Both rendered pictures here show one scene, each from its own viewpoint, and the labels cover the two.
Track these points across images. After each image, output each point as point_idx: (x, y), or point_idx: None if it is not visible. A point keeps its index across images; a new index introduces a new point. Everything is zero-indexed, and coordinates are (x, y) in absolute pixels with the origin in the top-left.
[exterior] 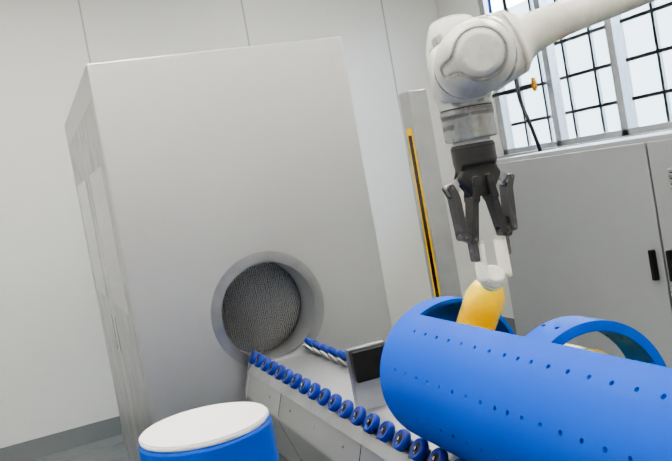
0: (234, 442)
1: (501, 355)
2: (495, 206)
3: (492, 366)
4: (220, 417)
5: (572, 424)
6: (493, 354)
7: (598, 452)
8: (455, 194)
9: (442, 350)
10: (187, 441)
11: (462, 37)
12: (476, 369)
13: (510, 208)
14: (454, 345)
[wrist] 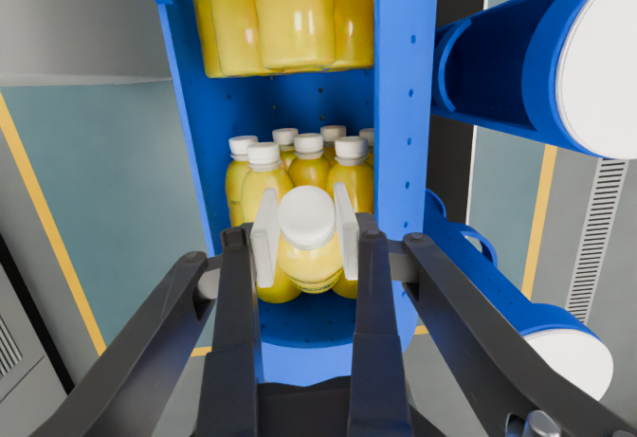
0: (536, 327)
1: None
2: (249, 317)
3: (427, 2)
4: None
5: None
6: (416, 17)
7: None
8: (559, 393)
9: (416, 180)
10: (582, 345)
11: None
12: (428, 51)
13: (168, 307)
14: (411, 156)
